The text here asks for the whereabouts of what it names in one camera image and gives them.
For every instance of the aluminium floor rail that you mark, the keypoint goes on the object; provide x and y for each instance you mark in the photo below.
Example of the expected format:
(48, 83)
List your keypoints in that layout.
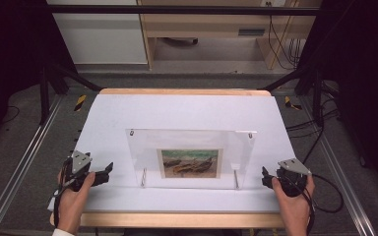
(341, 177)
(19, 170)

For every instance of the black metal stand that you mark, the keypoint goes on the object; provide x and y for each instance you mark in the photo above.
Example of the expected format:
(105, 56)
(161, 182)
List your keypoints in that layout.
(317, 98)
(44, 98)

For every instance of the wooden table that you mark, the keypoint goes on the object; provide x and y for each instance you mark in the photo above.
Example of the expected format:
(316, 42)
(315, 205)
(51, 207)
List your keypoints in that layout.
(177, 220)

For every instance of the black curtain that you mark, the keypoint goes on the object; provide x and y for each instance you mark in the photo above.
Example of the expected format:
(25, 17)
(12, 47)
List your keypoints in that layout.
(10, 49)
(367, 82)

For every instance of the landscape photo print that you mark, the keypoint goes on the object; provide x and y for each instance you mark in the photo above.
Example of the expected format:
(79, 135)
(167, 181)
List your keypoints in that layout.
(190, 164)

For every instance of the white cabinet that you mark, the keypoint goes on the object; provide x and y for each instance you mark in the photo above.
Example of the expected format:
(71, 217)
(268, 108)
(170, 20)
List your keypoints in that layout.
(101, 36)

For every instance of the clear acrylic photo frame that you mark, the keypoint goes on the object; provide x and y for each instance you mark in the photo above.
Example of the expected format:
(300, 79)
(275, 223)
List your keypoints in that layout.
(190, 141)

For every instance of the black horizontal bar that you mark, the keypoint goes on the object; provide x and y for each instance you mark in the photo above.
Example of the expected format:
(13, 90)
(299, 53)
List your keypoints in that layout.
(177, 10)

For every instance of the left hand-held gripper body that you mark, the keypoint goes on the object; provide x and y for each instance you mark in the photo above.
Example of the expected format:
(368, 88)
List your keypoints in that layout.
(78, 162)

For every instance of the person's left hand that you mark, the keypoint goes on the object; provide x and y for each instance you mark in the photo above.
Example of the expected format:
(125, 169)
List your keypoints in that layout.
(70, 209)

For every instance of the wooden desk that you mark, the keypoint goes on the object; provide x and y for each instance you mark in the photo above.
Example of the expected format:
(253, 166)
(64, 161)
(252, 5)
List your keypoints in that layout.
(206, 24)

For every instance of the white board sheet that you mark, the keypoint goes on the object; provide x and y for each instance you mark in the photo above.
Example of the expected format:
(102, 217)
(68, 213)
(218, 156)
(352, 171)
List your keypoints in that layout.
(183, 111)

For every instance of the person's right hand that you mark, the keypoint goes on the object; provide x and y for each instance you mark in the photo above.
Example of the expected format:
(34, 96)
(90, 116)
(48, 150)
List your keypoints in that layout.
(293, 213)

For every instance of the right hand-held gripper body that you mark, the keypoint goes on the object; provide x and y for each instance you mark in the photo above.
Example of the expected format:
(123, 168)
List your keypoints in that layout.
(292, 183)

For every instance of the grey label plate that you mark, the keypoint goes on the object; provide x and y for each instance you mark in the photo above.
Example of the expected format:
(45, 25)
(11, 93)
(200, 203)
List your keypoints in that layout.
(251, 32)

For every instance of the person's left white sleeve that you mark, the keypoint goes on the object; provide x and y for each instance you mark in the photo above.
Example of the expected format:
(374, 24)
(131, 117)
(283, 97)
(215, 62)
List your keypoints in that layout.
(62, 232)

